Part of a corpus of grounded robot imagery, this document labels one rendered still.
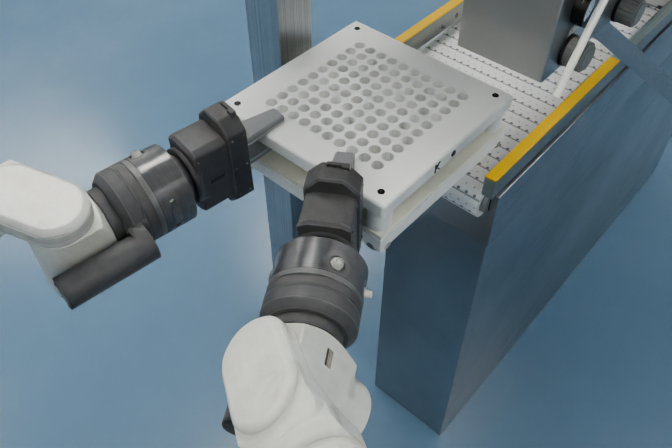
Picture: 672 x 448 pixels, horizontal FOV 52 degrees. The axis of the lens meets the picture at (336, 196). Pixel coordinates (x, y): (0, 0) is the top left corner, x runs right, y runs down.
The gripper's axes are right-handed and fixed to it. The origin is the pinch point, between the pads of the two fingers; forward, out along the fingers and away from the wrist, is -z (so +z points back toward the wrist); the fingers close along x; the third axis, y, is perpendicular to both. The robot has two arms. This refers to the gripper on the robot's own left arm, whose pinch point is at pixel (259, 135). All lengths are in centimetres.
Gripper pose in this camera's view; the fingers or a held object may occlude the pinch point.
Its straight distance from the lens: 78.1
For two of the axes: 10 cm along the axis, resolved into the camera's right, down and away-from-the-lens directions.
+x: 0.1, 6.8, 7.3
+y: 6.5, 5.5, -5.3
